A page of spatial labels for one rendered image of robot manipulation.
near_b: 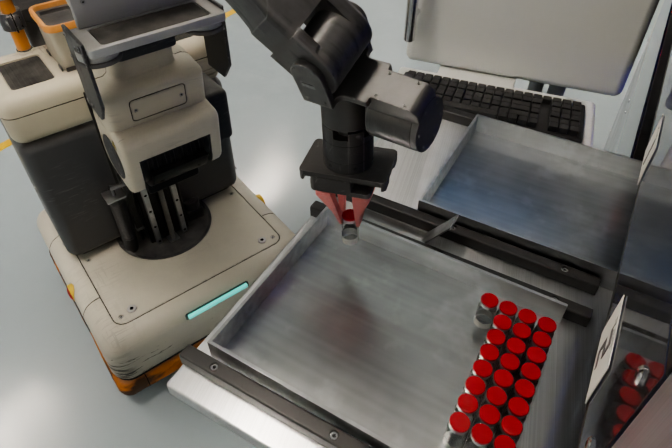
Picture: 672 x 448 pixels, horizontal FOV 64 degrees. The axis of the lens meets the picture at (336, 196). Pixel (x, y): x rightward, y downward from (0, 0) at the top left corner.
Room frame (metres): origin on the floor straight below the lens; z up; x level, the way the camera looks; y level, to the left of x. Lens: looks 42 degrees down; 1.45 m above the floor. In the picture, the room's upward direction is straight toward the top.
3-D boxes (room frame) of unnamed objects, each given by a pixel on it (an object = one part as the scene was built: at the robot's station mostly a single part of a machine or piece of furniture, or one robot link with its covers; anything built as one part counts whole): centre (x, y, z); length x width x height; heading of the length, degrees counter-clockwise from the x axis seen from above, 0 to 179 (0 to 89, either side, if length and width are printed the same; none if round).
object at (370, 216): (0.55, -0.10, 0.91); 0.14 x 0.03 x 0.06; 59
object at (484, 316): (0.39, -0.18, 0.90); 0.02 x 0.02 x 0.05
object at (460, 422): (0.31, -0.16, 0.90); 0.18 x 0.02 x 0.05; 150
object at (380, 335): (0.37, -0.07, 0.90); 0.34 x 0.26 x 0.04; 60
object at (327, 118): (0.49, -0.02, 1.14); 0.07 x 0.06 x 0.07; 55
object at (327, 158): (0.49, -0.01, 1.08); 0.10 x 0.07 x 0.07; 73
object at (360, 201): (0.49, -0.01, 1.01); 0.07 x 0.07 x 0.09; 73
